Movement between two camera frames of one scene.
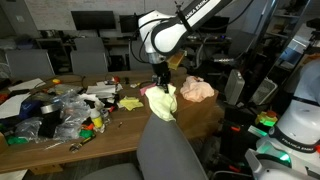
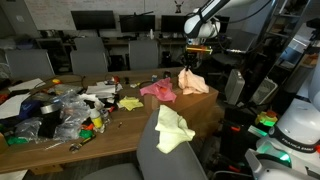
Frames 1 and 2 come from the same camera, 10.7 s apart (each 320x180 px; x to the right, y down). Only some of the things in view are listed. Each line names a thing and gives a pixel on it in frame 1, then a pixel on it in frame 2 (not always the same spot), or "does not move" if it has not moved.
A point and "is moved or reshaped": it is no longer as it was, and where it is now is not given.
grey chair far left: (26, 64) does not move
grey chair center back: (139, 58) does not move
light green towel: (163, 104) → (173, 130)
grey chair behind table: (89, 57) does not move
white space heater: (234, 87) does not move
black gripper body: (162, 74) → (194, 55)
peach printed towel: (196, 89) is moved or reshaped
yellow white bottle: (97, 119) does not move
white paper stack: (102, 90) does not move
